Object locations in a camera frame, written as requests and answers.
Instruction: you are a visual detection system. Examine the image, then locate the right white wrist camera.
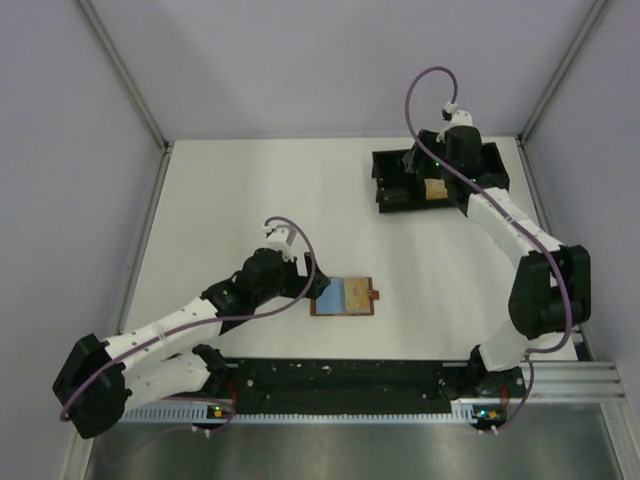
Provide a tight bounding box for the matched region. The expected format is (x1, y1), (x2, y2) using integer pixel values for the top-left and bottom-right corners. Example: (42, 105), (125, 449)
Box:
(436, 101), (473, 143)

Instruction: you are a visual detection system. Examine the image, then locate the grey credit card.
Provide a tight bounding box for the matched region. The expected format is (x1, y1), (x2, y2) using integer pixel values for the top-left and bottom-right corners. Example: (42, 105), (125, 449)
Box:
(402, 149), (415, 174)

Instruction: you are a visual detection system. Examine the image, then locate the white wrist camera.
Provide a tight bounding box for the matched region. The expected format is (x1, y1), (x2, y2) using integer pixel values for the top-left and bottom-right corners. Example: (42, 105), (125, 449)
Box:
(263, 224), (297, 263)
(436, 101), (473, 143)

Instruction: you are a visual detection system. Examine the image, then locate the aluminium corner post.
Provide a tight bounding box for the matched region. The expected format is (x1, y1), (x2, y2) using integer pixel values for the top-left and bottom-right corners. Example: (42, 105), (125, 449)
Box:
(517, 0), (614, 146)
(74, 0), (174, 151)

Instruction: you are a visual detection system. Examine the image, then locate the brown leather card holder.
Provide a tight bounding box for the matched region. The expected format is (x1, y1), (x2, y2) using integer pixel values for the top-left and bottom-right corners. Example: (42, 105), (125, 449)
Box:
(310, 277), (380, 317)

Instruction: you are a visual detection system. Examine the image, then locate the black three-compartment organizer tray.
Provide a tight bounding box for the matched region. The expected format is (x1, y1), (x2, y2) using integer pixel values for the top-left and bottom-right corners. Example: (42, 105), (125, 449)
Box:
(371, 143), (510, 214)

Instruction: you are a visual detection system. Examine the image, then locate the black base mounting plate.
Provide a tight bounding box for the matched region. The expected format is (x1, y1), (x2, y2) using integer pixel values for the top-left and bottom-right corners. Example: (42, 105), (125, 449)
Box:
(184, 358), (525, 415)

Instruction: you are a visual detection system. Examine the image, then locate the grey slotted cable duct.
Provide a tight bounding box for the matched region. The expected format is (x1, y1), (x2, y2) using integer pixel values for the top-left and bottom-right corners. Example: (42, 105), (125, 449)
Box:
(120, 402), (500, 425)

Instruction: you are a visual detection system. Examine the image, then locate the gold VIP credit card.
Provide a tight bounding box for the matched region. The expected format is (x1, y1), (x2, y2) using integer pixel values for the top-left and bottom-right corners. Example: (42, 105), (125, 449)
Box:
(343, 277), (371, 315)

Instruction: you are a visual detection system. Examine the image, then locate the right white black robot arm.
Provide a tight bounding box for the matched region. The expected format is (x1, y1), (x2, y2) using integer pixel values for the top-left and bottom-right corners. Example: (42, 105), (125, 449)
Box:
(403, 124), (591, 387)

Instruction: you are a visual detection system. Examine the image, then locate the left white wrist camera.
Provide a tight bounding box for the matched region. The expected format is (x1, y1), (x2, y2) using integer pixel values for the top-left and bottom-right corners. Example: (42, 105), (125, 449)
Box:
(263, 224), (297, 263)

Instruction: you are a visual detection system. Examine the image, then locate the aluminium front frame rail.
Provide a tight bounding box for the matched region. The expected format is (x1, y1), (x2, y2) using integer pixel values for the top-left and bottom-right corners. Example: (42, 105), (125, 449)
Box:
(79, 363), (626, 405)

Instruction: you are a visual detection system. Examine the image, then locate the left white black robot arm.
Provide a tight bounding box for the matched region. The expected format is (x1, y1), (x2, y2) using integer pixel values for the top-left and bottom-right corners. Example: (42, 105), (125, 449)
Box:
(52, 248), (330, 439)

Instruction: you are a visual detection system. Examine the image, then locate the right aluminium corner post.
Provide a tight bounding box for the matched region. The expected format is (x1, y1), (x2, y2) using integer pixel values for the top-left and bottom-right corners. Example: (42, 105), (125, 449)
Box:
(517, 0), (614, 146)

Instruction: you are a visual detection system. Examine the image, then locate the left aluminium corner post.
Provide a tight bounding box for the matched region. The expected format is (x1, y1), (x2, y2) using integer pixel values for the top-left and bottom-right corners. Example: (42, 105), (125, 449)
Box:
(74, 0), (174, 151)

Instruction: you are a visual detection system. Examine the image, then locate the yellow credit card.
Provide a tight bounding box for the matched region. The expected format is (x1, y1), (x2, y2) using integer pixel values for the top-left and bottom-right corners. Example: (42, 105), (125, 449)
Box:
(424, 178), (448, 201)

